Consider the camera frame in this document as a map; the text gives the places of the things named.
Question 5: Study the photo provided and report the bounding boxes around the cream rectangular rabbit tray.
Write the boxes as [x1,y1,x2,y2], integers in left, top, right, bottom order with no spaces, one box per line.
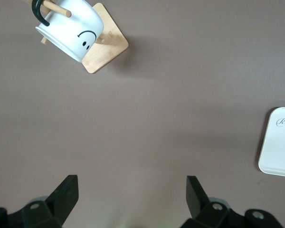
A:
[258,106,285,178]

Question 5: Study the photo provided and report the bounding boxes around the wooden mug rack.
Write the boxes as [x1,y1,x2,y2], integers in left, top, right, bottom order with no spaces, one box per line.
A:
[23,0,129,74]

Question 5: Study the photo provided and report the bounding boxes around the brown table cover mat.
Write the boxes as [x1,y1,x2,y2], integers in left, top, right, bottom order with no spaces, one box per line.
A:
[0,0,285,228]

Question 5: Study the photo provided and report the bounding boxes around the white smiley face mug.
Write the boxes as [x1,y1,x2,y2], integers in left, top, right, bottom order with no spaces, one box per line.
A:
[31,0,105,64]

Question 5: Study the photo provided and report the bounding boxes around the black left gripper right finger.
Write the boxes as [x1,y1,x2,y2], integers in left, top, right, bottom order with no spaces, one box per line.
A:
[181,175,231,228]

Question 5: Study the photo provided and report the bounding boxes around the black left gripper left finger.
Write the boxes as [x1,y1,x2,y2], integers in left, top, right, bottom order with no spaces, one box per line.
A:
[22,174,80,228]

